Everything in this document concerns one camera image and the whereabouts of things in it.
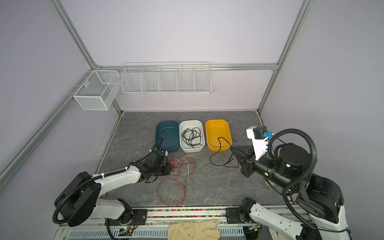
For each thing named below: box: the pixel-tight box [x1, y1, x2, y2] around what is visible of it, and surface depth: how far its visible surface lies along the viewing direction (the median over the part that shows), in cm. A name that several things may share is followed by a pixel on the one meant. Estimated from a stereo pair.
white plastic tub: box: [179, 119, 206, 153], surface depth 104 cm
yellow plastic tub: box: [205, 119, 233, 152], surface depth 108 cm
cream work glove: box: [167, 219, 221, 240], surface depth 72 cm
